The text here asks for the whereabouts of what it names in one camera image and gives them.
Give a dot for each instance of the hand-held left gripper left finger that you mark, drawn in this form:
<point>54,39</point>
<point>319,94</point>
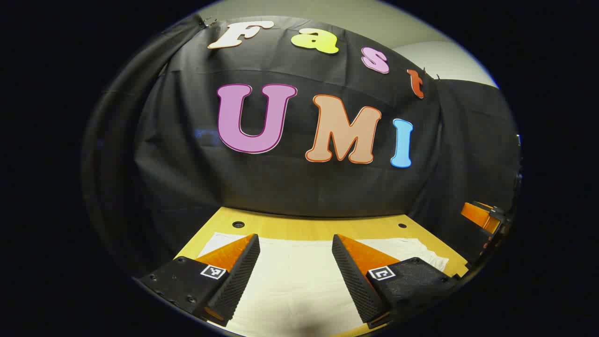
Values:
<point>238,276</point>

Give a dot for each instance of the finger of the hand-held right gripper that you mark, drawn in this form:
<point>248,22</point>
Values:
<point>479,215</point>

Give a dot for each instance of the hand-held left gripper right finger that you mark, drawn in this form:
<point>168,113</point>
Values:
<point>353,281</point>

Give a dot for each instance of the white jeans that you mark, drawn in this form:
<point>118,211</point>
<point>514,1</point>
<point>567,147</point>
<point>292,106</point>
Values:
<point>295,281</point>

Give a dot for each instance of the black backdrop cloth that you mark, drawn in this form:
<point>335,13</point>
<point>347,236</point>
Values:
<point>299,187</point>

